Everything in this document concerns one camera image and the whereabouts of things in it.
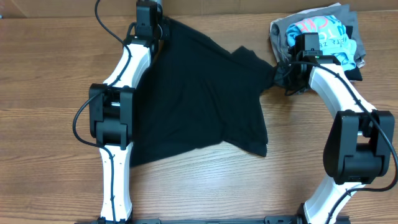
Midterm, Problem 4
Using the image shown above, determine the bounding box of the black folded garment in pile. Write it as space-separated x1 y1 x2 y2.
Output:
345 26 363 82

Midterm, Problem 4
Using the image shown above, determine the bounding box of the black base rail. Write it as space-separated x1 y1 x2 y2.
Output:
74 215 351 224

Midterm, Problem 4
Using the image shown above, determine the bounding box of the black t-shirt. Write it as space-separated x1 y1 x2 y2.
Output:
130 20 274 167

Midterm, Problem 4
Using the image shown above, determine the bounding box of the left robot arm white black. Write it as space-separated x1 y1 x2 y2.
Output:
89 1 169 223

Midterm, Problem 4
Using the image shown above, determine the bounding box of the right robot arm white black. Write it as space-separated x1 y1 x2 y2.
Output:
265 33 397 224

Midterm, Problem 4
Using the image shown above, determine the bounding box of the grey folded garment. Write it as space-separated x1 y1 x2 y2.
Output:
269 4 366 94

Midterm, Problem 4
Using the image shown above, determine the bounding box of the light blue printed t-shirt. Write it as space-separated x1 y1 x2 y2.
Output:
286 15 357 71

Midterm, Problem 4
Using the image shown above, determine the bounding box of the beige folded garment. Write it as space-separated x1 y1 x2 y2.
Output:
269 2 366 69

